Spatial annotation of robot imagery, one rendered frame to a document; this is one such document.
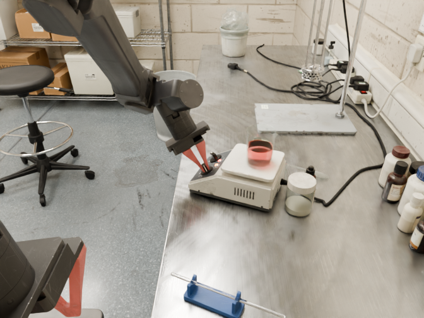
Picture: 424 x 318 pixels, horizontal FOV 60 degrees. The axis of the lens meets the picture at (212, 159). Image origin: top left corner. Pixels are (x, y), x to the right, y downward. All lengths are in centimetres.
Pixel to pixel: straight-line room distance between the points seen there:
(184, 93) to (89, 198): 151
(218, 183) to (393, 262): 38
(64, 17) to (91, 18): 5
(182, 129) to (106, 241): 117
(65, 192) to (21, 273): 196
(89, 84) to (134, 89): 241
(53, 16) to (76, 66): 264
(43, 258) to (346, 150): 91
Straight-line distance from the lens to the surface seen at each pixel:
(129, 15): 291
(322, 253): 76
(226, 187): 81
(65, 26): 44
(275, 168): 80
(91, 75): 304
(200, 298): 65
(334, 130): 116
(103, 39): 52
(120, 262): 176
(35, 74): 210
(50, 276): 30
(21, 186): 240
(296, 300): 67
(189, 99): 71
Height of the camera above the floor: 128
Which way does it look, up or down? 33 degrees down
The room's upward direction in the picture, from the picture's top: straight up
